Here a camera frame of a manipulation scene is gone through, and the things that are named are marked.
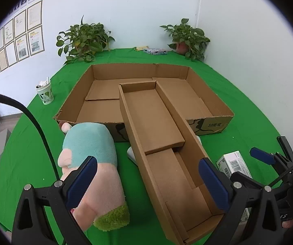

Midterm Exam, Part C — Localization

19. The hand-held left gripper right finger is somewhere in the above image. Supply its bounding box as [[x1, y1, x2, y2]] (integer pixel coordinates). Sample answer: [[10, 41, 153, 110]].
[[198, 158, 287, 245]]

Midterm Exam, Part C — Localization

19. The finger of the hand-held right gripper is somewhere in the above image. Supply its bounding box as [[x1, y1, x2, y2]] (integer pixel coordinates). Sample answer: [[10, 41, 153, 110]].
[[250, 147, 293, 182], [276, 136, 293, 162]]

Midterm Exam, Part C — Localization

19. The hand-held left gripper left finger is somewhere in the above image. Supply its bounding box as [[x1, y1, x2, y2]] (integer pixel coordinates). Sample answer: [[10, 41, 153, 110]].
[[12, 156, 98, 245]]

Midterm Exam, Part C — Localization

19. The pink and teal plush toy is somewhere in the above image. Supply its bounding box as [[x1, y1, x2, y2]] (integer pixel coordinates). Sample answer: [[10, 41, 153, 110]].
[[58, 122, 130, 231]]

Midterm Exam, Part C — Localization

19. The white hair dryer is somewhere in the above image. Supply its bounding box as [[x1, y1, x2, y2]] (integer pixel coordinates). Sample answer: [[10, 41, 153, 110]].
[[126, 136, 202, 166]]

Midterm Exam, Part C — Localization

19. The large shallow cardboard box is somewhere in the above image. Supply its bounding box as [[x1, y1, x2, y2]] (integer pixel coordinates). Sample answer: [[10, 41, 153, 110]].
[[53, 63, 235, 143]]

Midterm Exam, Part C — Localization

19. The narrow long cardboard box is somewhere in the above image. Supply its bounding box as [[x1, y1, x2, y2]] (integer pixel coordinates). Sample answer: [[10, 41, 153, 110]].
[[118, 80, 226, 245]]

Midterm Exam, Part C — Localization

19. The white barcode carton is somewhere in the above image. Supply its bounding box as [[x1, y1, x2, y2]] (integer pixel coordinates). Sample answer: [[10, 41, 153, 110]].
[[216, 150, 253, 224]]

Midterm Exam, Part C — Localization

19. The green tablecloth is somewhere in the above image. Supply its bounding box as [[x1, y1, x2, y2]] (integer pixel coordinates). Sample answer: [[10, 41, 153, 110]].
[[0, 47, 293, 245]]

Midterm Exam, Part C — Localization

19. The green patterned paper cup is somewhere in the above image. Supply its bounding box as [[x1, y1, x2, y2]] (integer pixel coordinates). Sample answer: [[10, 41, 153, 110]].
[[36, 77, 54, 105]]

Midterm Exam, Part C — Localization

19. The potted plant in red pot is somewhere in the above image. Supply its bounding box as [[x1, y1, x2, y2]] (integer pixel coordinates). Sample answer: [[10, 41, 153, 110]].
[[160, 18, 211, 62]]

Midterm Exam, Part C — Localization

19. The bushy potted plant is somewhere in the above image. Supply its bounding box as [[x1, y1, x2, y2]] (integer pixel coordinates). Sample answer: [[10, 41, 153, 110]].
[[56, 15, 116, 65]]

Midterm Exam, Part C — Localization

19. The colourful patterned packet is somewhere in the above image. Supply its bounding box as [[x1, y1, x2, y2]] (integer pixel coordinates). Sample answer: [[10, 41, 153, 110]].
[[144, 48, 168, 55]]

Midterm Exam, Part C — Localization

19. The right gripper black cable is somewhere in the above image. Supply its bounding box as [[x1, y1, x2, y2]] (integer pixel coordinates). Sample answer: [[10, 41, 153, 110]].
[[270, 158, 293, 185]]

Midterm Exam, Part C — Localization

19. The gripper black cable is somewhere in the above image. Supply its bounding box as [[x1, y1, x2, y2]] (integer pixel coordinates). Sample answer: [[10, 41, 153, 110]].
[[0, 92, 66, 245], [270, 158, 293, 185]]

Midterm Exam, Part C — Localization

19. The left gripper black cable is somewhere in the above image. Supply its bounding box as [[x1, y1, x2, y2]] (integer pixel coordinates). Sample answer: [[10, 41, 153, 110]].
[[0, 92, 66, 245]]

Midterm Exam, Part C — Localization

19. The group of framed wall certificates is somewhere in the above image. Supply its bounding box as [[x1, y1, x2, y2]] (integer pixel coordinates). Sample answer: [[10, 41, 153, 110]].
[[0, 0, 45, 85]]

